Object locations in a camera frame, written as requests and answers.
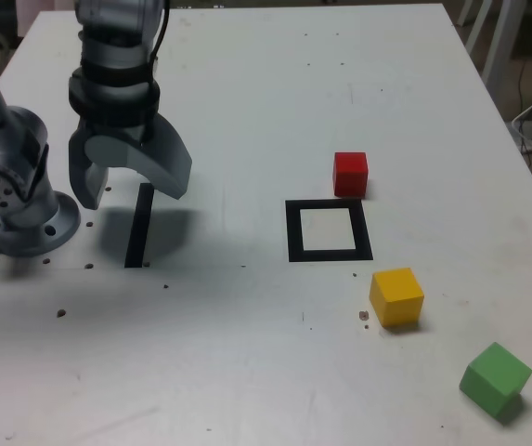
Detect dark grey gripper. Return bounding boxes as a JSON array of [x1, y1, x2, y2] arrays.
[[68, 113, 194, 211]]

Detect red cube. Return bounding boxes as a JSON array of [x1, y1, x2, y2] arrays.
[[332, 151, 370, 198]]

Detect yellow cube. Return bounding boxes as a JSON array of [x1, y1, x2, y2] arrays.
[[369, 267, 425, 329]]

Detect green cube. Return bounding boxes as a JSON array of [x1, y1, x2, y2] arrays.
[[459, 342, 532, 417]]

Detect black tape square outline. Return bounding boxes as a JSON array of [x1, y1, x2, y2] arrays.
[[284, 198, 374, 264]]

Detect black tape strip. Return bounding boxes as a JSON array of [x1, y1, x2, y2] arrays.
[[123, 182, 155, 269]]

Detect thin white furniture leg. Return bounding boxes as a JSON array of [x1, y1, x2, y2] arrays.
[[464, 0, 494, 50]]

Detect thick white furniture leg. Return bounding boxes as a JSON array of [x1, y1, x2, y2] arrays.
[[481, 0, 525, 85]]

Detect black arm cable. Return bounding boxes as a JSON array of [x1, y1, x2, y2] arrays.
[[149, 0, 172, 75]]

